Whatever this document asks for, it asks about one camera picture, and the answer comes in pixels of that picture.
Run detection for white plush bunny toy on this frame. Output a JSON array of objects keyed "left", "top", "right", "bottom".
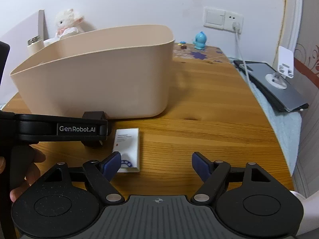
[{"left": 44, "top": 9, "right": 84, "bottom": 46}]

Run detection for dark grey tablet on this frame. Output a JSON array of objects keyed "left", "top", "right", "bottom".
[{"left": 234, "top": 60, "right": 309, "bottom": 112}]

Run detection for cream thermos bottle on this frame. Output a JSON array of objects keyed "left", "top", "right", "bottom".
[{"left": 27, "top": 36, "right": 45, "bottom": 56}]

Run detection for white wall switch socket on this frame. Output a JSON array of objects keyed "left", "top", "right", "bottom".
[{"left": 203, "top": 7, "right": 244, "bottom": 33}]

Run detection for beige plastic storage bin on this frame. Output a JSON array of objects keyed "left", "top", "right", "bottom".
[{"left": 10, "top": 24, "right": 175, "bottom": 119}]

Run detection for white door frame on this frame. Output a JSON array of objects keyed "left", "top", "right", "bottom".
[{"left": 272, "top": 0, "right": 303, "bottom": 68}]

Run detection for white card box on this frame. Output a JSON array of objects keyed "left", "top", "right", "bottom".
[{"left": 112, "top": 128, "right": 140, "bottom": 173}]

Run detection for light blue towel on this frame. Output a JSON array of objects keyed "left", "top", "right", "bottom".
[{"left": 237, "top": 67, "right": 302, "bottom": 175}]

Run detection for blue cartoon figurine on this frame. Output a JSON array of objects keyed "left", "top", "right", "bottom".
[{"left": 193, "top": 31, "right": 207, "bottom": 50}]

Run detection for white phone stand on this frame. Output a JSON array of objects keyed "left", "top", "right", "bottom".
[{"left": 265, "top": 46, "right": 294, "bottom": 90}]

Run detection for white plug and cable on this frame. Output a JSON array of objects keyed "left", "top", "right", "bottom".
[{"left": 231, "top": 22, "right": 257, "bottom": 90}]

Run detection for small dark toy figure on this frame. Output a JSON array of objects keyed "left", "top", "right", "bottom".
[{"left": 178, "top": 41, "right": 187, "bottom": 50}]

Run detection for person left hand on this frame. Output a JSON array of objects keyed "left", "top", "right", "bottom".
[{"left": 1, "top": 144, "right": 46, "bottom": 202}]

